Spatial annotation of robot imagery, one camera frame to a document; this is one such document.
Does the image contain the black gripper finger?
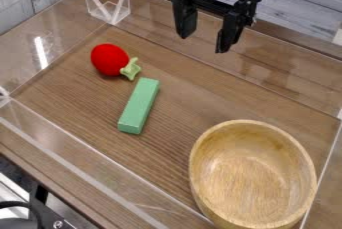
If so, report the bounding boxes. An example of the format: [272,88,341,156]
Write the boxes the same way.
[215,10,246,53]
[172,0,198,39]

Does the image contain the red plush strawberry toy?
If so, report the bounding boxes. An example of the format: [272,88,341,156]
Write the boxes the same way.
[91,43,142,81]

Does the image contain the green rectangular block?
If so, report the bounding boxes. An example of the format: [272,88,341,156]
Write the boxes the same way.
[118,78,159,134]

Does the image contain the wooden bowl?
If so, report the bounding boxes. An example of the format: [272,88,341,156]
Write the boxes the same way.
[188,119,318,229]

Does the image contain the clear acrylic tray enclosure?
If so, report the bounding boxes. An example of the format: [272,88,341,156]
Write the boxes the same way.
[0,0,342,229]

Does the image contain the black table leg bracket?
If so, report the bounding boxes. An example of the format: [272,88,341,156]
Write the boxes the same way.
[29,185,76,229]

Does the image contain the black cable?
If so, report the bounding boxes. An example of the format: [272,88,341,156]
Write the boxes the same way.
[0,200,44,229]

